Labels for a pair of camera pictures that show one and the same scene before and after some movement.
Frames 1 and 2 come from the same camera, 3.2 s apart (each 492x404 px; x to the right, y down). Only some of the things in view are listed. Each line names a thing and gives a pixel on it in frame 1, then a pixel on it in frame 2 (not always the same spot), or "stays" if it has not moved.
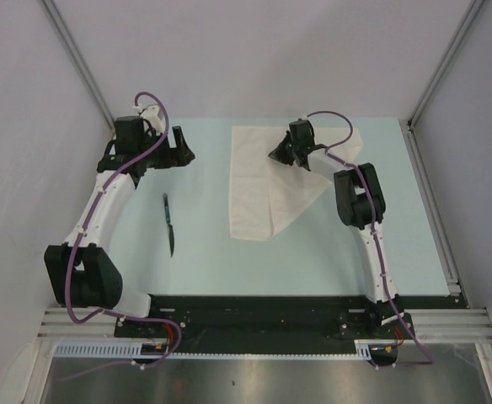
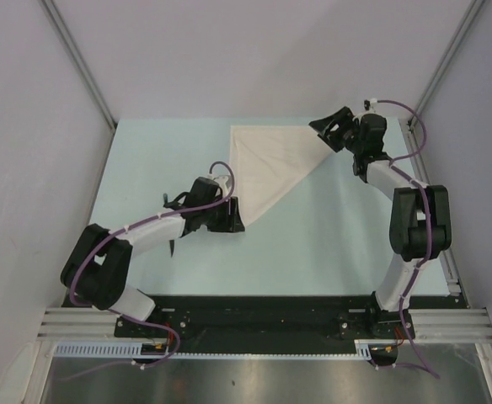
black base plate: [212, 323] stays
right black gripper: [279, 155] → [344, 118]
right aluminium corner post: [471, 12] stays
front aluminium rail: [99, 324] stays
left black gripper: [177, 156] → [231, 222]
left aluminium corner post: [64, 38] stays
